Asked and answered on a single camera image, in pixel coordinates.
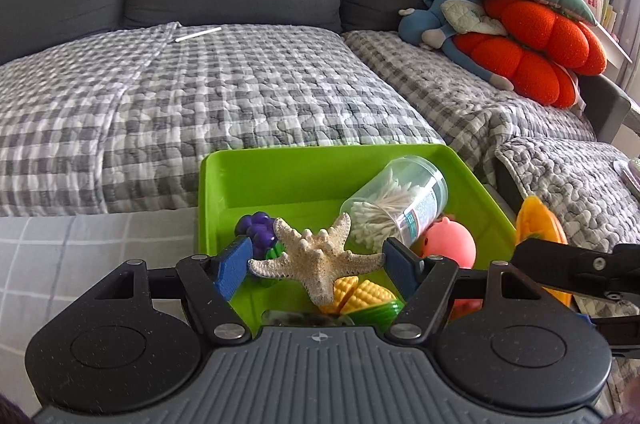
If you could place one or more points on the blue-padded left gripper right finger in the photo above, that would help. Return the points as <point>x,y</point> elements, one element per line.
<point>426,286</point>

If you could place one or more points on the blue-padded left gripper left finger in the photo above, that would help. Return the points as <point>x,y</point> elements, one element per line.
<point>209,283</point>

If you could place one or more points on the clear cotton swab jar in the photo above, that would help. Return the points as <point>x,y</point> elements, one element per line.
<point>401,202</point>

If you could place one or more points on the beige dried starfish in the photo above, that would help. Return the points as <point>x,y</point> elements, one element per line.
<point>316,260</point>

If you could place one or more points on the orange toy pumpkin half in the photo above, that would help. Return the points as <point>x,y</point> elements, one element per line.
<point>542,239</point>

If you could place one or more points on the right hand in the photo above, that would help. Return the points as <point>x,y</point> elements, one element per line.
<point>631,406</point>

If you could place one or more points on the pink toy pig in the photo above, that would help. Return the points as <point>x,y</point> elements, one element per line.
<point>448,238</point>

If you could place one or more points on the toy corn cob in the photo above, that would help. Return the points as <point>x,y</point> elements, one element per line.
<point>363,302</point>

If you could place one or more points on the purple toy grapes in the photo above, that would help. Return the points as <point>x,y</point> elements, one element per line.
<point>258,227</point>

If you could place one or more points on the light grey grid sheet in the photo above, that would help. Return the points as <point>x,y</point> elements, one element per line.
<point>47,262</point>

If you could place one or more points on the grey checkered quilted cover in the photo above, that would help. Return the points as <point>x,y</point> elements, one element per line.
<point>120,122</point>

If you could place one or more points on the red flower-shaped cushion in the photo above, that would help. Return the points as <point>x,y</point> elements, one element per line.
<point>542,53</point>

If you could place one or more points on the white stick on sofa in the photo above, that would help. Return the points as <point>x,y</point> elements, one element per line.
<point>196,35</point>

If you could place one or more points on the blue plush monkey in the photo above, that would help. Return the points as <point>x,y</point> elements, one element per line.
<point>435,28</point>

